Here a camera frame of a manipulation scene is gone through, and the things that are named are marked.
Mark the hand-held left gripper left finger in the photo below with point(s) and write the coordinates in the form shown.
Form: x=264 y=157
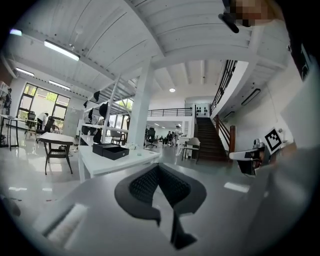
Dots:
x=130 y=197

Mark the white desk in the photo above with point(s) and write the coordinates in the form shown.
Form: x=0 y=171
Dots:
x=112 y=165

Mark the person's black printed t-shirt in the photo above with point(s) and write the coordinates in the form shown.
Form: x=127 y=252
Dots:
x=296 y=50

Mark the black mezzanine railing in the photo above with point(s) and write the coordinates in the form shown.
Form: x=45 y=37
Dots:
x=223 y=87

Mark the grey dining chair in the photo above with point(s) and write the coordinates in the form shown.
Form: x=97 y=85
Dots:
x=192 y=143

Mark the black office chair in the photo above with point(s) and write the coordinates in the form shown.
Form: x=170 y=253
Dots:
x=151 y=136

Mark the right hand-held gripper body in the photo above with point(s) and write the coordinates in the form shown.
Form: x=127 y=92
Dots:
x=272 y=140

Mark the black frame table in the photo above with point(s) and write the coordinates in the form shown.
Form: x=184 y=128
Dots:
x=8 y=118

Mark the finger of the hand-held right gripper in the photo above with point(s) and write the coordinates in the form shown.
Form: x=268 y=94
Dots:
x=238 y=155

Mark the black box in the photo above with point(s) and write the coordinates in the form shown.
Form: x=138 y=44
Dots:
x=110 y=151

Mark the wooden table with white top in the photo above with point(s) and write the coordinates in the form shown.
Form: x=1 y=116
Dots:
x=57 y=138

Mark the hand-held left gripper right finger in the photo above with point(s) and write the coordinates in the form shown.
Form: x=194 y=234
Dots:
x=187 y=192

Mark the long ceiling lamp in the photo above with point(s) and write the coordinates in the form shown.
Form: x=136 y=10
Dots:
x=24 y=71
x=59 y=85
x=61 y=50

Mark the black balcony railing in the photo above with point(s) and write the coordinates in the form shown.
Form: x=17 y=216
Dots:
x=170 y=112

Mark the white flower bouquet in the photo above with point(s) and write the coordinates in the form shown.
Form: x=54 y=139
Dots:
x=131 y=146

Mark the dark wooden staircase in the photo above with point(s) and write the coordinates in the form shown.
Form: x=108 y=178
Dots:
x=210 y=140

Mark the person's right forearm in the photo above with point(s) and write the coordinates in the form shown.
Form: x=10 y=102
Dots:
x=287 y=151

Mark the white metal shelving rack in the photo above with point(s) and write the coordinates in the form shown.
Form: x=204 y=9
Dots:
x=110 y=110

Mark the white column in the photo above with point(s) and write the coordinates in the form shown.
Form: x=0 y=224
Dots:
x=141 y=110

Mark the black head-mounted camera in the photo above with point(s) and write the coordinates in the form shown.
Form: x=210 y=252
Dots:
x=228 y=23

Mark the large black-framed window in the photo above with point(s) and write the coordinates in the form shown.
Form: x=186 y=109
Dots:
x=42 y=102

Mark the round ceiling light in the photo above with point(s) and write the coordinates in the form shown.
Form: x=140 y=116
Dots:
x=172 y=90

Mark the person's face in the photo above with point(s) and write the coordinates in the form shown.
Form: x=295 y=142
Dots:
x=250 y=11

